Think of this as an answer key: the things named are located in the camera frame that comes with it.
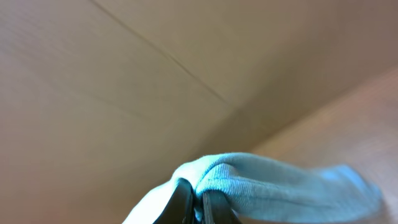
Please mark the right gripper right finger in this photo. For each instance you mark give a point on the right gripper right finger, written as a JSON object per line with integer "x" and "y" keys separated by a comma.
{"x": 216, "y": 209}

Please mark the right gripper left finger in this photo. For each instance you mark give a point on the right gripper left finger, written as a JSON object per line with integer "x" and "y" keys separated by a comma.
{"x": 180, "y": 207}

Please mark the light blue printed t-shirt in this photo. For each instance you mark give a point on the light blue printed t-shirt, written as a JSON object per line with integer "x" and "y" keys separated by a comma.
{"x": 265, "y": 189}

